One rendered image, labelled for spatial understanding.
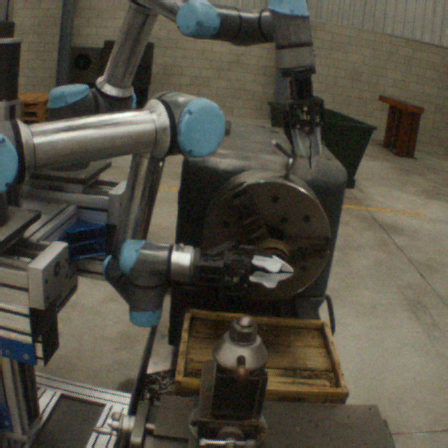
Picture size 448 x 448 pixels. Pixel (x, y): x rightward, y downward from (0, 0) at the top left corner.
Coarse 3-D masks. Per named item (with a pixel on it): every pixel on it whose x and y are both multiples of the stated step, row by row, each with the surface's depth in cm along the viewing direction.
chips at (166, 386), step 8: (152, 376) 142; (160, 376) 149; (168, 376) 148; (144, 384) 149; (152, 384) 148; (160, 384) 145; (168, 384) 146; (144, 392) 144; (152, 392) 142; (160, 392) 142; (168, 392) 135; (144, 400) 138; (152, 400) 135
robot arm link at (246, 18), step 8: (240, 8) 95; (248, 16) 94; (256, 16) 95; (248, 24) 94; (256, 24) 95; (240, 32) 94; (248, 32) 95; (256, 32) 96; (232, 40) 96; (240, 40) 97; (248, 40) 98; (256, 40) 98; (264, 40) 97
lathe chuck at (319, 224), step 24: (264, 192) 119; (288, 192) 119; (312, 192) 128; (216, 216) 122; (264, 216) 121; (288, 216) 121; (312, 216) 121; (216, 240) 124; (240, 240) 124; (312, 264) 126; (264, 288) 128; (288, 288) 128
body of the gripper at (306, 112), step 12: (288, 72) 95; (300, 72) 96; (312, 72) 95; (300, 84) 95; (300, 96) 96; (312, 96) 95; (288, 108) 95; (300, 108) 96; (312, 108) 95; (324, 108) 95; (300, 120) 96; (312, 120) 96; (324, 120) 96
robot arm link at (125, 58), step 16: (128, 0) 121; (128, 16) 125; (144, 16) 124; (128, 32) 127; (144, 32) 127; (128, 48) 129; (144, 48) 133; (112, 64) 133; (128, 64) 133; (112, 80) 136; (128, 80) 137; (112, 96) 137; (128, 96) 140; (112, 112) 141
